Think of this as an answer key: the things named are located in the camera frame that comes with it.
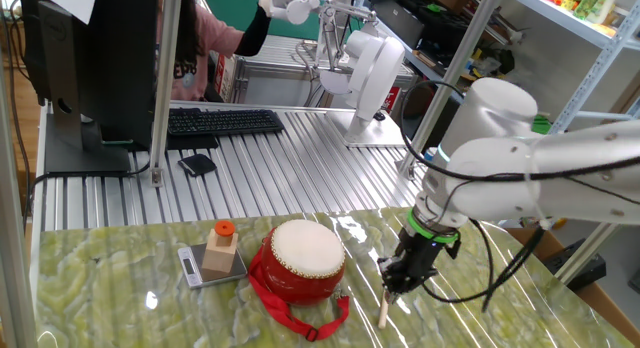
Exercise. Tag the teal partition board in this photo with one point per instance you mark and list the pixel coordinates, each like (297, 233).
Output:
(230, 8)

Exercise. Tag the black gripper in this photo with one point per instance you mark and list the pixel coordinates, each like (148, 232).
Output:
(422, 253)

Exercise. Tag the dark grey laptop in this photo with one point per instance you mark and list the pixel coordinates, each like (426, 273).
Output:
(395, 18)

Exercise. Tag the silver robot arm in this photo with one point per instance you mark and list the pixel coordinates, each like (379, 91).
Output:
(550, 173)

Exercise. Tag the open cardboard box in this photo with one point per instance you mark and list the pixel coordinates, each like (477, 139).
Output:
(540, 243)

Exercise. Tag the black device in box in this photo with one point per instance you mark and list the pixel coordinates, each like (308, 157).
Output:
(580, 273)

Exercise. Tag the green folded bag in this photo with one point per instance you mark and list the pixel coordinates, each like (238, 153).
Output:
(541, 125)

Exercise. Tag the aluminium frame post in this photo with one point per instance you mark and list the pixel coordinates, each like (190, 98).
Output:
(585, 253)
(165, 88)
(12, 238)
(450, 78)

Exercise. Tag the white metal shelf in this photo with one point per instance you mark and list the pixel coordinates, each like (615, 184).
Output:
(565, 18)

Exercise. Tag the green marble pattern mat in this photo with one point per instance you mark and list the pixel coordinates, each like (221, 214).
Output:
(150, 308)

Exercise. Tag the black computer monitor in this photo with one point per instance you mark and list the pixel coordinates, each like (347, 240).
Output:
(120, 63)

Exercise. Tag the person in pink shirt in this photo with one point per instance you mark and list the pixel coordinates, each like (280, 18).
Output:
(210, 43)

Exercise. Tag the wooden peg block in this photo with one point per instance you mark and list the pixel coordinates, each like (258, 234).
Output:
(220, 255)

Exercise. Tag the black keyboard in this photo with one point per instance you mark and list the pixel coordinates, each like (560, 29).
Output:
(225, 122)

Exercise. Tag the silver digital pocket scale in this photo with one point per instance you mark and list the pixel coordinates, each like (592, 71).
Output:
(187, 268)

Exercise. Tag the pale wooden drumstick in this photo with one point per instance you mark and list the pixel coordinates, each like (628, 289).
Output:
(383, 312)

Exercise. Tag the white paper sheet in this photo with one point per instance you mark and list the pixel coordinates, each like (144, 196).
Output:
(70, 3)

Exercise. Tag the red drum white head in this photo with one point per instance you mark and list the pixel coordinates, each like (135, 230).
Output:
(300, 253)

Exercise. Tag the white haptic control device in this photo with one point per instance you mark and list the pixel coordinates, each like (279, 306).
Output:
(372, 73)

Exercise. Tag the silver metal case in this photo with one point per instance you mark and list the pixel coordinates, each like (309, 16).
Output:
(270, 88)

